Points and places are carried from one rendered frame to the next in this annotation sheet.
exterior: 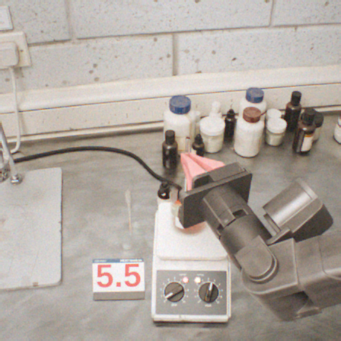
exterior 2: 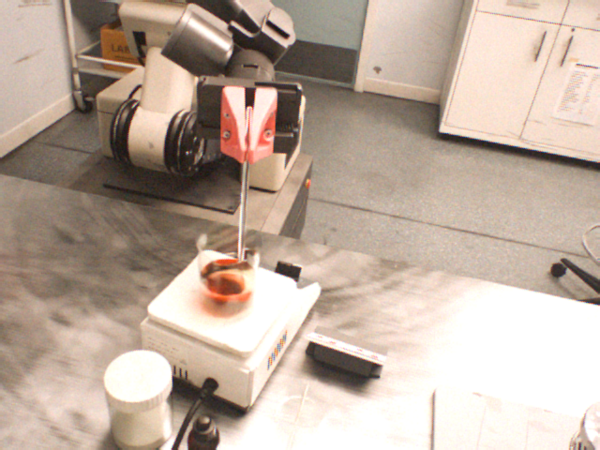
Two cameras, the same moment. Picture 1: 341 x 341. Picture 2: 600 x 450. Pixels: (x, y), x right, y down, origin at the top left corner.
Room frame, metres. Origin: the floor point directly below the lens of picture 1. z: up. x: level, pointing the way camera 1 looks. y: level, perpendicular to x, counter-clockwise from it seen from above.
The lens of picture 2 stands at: (0.87, 0.16, 1.23)
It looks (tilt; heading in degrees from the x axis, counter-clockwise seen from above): 34 degrees down; 198
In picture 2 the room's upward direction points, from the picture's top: 7 degrees clockwise
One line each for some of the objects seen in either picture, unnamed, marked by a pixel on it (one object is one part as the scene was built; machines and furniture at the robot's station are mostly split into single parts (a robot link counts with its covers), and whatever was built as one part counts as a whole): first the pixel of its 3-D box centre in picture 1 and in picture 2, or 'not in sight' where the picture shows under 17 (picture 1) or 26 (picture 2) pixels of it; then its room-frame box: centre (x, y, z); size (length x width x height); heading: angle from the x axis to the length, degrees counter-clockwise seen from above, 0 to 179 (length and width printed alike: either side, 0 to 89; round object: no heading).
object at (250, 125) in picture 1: (249, 131); not in sight; (0.79, -0.18, 0.80); 0.06 x 0.06 x 0.11
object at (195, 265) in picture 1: (191, 256); (235, 313); (0.46, -0.04, 0.79); 0.22 x 0.13 x 0.08; 179
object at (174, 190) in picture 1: (187, 208); (227, 276); (0.50, -0.03, 0.88); 0.07 x 0.06 x 0.08; 14
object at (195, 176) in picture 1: (205, 173); (237, 132); (0.45, -0.05, 1.01); 0.09 x 0.07 x 0.07; 25
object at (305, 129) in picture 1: (305, 129); not in sight; (0.80, -0.31, 0.80); 0.04 x 0.04 x 0.11
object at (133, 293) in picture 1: (118, 278); (348, 343); (0.43, 0.09, 0.77); 0.09 x 0.06 x 0.04; 92
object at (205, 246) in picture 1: (191, 230); (225, 298); (0.49, -0.04, 0.83); 0.12 x 0.12 x 0.01; 89
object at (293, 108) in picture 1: (293, 109); not in sight; (0.88, -0.30, 0.80); 0.04 x 0.04 x 0.10
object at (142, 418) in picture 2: not in sight; (140, 402); (0.61, -0.06, 0.79); 0.06 x 0.06 x 0.08
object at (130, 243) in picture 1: (131, 237); (301, 410); (0.53, 0.07, 0.76); 0.06 x 0.06 x 0.02
